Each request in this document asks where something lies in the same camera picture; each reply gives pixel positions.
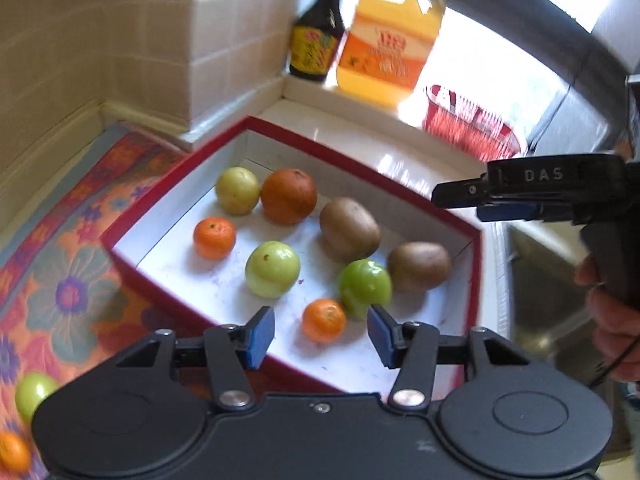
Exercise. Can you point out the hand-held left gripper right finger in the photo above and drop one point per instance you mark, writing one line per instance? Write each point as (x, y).
(381, 337)

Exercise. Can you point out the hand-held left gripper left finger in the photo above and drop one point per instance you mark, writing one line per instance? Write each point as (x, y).
(260, 337)

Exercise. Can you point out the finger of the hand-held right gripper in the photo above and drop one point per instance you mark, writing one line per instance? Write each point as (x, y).
(507, 212)
(462, 192)

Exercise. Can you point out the green apple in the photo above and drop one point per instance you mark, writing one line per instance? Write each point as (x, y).
(362, 285)
(272, 269)
(34, 394)

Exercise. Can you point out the small mandarin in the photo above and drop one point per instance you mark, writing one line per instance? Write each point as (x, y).
(324, 320)
(215, 238)
(12, 452)

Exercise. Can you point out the red cardboard box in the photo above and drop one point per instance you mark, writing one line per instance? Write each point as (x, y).
(210, 300)

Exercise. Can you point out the brown kiwi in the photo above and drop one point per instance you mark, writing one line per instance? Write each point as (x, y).
(419, 266)
(349, 230)

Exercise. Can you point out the large dark orange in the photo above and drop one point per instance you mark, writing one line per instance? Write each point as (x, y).
(288, 196)

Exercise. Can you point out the yellowish apple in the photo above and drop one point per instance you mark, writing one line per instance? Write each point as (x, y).
(238, 191)

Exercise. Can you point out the person's right hand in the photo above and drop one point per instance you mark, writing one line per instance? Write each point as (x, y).
(617, 330)

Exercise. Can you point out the red plastic basket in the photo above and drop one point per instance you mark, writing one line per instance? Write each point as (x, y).
(470, 122)

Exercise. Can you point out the stainless steel sink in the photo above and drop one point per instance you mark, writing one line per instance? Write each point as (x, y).
(545, 300)

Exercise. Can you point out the yellow cooking oil jug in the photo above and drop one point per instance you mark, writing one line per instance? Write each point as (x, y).
(385, 45)

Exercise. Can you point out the floral patterned cloth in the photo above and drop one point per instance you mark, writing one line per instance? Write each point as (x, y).
(75, 270)

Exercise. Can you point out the dark soy sauce bottle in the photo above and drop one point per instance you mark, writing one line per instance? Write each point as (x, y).
(317, 35)

